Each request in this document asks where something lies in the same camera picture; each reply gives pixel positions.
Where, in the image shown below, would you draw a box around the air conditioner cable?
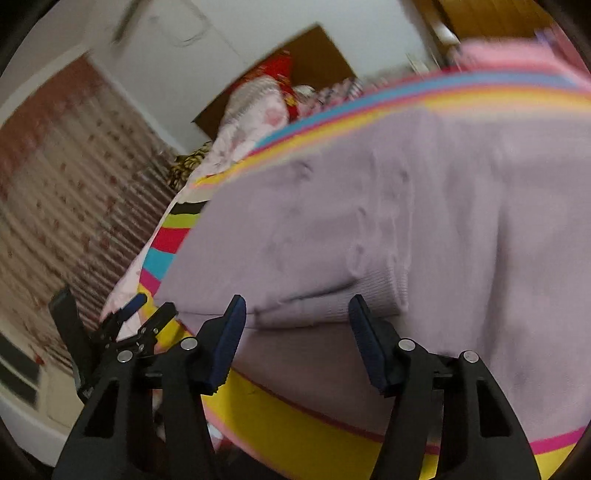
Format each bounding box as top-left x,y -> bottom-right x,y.
152,9 -> 211,48

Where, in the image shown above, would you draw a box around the brown yellow blanket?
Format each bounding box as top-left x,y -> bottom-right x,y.
166,142 -> 213,190

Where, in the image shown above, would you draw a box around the pale floral quilt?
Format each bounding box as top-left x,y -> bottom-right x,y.
99,76 -> 296,324

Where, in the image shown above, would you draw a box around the white air conditioner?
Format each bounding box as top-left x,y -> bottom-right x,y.
111,0 -> 153,44

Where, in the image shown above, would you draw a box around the purple pants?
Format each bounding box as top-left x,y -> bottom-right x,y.
154,104 -> 591,455

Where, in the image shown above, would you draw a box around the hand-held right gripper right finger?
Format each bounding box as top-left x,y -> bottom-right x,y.
348,294 -> 542,480

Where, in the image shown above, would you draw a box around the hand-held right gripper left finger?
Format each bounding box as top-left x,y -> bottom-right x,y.
52,294 -> 247,480

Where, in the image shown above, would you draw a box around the colourful striped blanket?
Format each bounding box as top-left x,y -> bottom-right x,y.
139,69 -> 591,480

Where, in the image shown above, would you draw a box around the plaid cloth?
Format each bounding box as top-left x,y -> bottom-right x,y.
300,78 -> 365,112

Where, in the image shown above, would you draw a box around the reddish patterned curtain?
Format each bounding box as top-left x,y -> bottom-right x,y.
0,53 -> 185,370

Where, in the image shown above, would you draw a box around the dark plain headboard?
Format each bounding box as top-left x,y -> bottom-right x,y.
191,24 -> 356,141

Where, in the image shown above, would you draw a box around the red floral pillow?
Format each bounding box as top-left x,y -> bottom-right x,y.
249,51 -> 301,123

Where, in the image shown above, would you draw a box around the carved wooden headboard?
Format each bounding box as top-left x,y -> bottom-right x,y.
413,0 -> 555,51

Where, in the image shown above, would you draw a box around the pink bed sheet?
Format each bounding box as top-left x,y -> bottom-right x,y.
455,39 -> 589,75

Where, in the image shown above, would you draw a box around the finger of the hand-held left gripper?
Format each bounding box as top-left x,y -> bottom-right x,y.
137,302 -> 179,343
102,292 -> 148,331

